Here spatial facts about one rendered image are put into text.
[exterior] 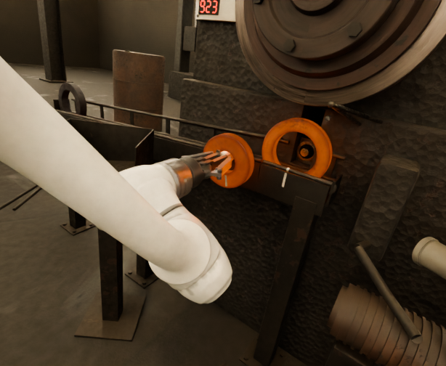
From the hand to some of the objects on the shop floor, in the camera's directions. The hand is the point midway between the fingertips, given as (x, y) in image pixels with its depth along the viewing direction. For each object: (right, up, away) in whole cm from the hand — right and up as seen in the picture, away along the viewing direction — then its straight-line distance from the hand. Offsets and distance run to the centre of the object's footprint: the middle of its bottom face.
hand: (229, 155), depth 80 cm
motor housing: (+27, -82, 0) cm, 87 cm away
